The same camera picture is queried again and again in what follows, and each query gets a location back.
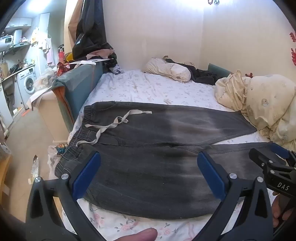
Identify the teal padded bed footboard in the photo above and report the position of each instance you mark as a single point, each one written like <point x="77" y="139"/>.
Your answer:
<point x="76" y="90"/>

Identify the dark grey pants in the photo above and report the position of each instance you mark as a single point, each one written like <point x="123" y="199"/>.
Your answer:
<point x="148" y="166"/>

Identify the bed with floral sheet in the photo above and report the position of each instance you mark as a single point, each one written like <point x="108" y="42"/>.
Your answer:
<point x="148" y="85"/>

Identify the red wall decoration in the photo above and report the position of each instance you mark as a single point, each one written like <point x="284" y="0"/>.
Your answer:
<point x="293" y="49"/>

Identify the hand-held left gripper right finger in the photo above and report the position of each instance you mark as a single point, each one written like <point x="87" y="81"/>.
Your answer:
<point x="211" y="173"/>

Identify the person's left hand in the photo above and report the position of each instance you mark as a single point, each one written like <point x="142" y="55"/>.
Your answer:
<point x="141" y="235"/>

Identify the cream bear print comforter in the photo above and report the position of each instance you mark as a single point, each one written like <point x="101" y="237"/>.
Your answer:
<point x="266" y="99"/>

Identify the red packages pile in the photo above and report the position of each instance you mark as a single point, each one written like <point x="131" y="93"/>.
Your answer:
<point x="62" y="62"/>

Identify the person's right hand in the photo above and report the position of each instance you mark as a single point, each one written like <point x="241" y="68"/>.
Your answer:
<point x="277" y="210"/>

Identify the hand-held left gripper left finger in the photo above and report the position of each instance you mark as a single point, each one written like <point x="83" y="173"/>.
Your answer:
<point x="88" y="171"/>

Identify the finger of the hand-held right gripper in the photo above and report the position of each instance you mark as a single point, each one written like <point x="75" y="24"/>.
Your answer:
<point x="281" y="150"/>
<point x="263" y="160"/>

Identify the cream floral pillow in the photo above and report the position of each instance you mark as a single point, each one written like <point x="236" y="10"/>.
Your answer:
<point x="168" y="68"/>

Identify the dark clothes heap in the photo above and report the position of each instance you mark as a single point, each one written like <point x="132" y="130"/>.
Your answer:
<point x="201" y="74"/>

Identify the clear plastic wrapper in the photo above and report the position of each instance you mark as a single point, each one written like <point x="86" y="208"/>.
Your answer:
<point x="35" y="169"/>

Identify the white paper sheet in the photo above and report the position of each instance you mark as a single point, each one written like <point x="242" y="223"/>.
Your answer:
<point x="89" y="61"/>

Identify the clear plastic bag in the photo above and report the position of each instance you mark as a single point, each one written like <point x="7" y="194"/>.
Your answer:
<point x="45" y="76"/>

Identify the hanging dark clothes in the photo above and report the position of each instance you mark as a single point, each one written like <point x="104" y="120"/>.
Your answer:
<point x="91" y="30"/>

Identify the white wall cabinet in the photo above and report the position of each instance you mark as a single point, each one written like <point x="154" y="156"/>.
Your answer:
<point x="24" y="22"/>

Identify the white washing machine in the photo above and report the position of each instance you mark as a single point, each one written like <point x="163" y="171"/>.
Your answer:
<point x="27" y="80"/>

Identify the teal headboard cushion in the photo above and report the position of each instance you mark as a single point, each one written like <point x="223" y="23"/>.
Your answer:
<point x="218" y="70"/>

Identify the wooden table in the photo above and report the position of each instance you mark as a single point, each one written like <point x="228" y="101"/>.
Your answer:
<point x="4" y="176"/>

